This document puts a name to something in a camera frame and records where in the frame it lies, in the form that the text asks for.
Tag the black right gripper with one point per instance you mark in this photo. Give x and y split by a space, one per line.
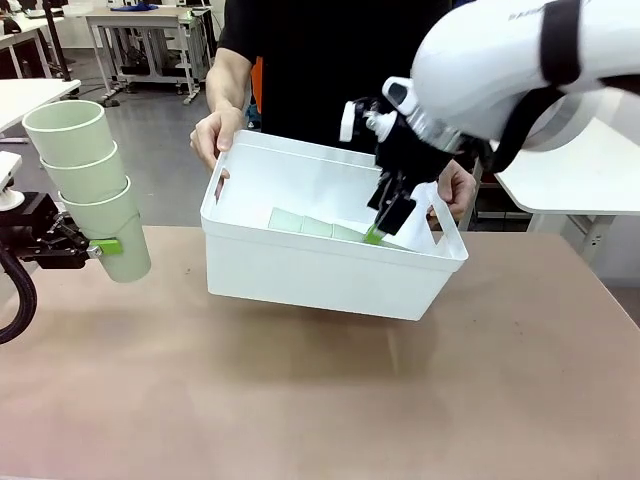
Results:
410 155

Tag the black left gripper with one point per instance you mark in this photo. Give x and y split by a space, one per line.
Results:
35 242

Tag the white plastic basket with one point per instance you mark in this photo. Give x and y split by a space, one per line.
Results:
310 270

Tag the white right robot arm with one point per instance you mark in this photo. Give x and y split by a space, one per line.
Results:
500 55

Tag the person's right forearm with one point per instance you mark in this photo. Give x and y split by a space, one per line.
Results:
227 80

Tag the person's left hand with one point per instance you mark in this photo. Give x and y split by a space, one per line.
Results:
460 192

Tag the person's right hand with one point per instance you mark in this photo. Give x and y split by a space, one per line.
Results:
215 132

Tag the white side table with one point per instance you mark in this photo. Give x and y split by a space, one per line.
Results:
575 185
30 100

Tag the person in black t-shirt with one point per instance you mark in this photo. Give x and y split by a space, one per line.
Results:
325 60

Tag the black stand pole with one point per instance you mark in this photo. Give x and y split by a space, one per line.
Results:
57 45

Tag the white desk with dark drawers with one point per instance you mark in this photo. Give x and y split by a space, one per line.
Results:
20 50

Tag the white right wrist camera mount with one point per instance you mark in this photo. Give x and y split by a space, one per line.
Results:
357 120

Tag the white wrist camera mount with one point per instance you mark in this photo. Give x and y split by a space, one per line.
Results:
7 185
357 120

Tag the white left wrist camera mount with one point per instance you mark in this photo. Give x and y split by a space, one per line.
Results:
7 185

